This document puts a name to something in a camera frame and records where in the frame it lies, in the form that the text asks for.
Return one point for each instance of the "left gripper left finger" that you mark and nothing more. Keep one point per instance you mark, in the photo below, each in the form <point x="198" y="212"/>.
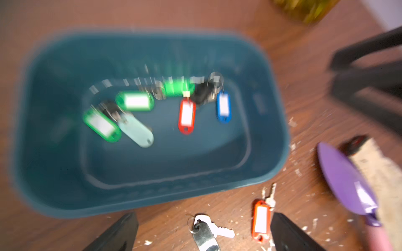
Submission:
<point x="120" y="236"/>

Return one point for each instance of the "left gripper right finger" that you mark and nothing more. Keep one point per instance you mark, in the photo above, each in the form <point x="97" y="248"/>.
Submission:
<point x="287" y="236"/>

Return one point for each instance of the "red tag key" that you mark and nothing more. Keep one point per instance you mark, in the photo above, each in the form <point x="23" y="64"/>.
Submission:
<point x="262" y="216"/>
<point x="187" y="116"/>

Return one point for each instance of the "black fob key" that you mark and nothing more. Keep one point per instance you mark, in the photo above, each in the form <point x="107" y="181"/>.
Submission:
<point x="204" y="233"/>

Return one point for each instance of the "teal plastic storage box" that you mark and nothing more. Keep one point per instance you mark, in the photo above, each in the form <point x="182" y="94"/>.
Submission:
<point x="63" y="169"/>

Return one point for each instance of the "black key with ring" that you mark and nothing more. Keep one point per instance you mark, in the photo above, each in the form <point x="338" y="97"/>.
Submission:
<point x="207" y="91"/>

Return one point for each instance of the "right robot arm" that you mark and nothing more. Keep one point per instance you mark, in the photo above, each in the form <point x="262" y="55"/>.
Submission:
<point x="349" y="80"/>

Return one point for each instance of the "mint green tag key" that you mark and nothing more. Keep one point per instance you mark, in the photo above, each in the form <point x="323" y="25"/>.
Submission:
<point x="136" y="130"/>

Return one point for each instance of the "blue tag key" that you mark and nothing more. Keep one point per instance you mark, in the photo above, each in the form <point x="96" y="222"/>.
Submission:
<point x="224" y="107"/>

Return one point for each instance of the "potted plant in yellow vase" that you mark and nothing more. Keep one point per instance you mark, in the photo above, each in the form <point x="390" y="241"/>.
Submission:
<point x="306" y="11"/>

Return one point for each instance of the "purple trowel with pink handle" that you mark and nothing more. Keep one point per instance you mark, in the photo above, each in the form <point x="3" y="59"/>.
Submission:
<point x="353" y="192"/>

